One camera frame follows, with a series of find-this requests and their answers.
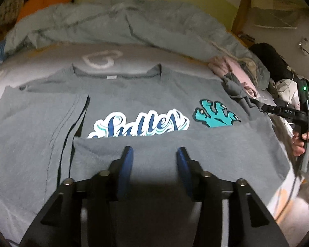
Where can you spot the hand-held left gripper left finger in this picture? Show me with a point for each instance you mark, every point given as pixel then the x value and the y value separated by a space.
pixel 125 172

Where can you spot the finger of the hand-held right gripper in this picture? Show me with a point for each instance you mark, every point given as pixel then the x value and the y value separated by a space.
pixel 270 108

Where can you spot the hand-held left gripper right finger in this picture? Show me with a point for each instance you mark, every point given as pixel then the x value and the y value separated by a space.
pixel 184 172

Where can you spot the grey monster print t-shirt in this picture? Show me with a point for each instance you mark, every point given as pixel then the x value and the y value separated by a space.
pixel 144 103

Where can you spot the person's right hand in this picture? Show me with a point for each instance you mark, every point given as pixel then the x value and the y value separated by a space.
pixel 297 146

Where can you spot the folded pink cloth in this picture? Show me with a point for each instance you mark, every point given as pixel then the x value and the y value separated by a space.
pixel 237 69

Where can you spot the black cloth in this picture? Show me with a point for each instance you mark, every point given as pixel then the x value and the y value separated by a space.
pixel 270 56

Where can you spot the white mesh cloth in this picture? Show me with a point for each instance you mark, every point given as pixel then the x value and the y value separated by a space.
pixel 273 18

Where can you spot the grey printed bed sheet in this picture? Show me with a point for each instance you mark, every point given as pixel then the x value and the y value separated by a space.
pixel 54 56

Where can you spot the grey-green crumpled blanket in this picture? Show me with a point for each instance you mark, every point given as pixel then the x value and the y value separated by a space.
pixel 157 23

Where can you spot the white wall outlet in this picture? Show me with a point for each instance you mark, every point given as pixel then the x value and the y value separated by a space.
pixel 303 42

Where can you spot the wooden bed frame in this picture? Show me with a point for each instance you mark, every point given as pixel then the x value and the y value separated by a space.
pixel 240 12

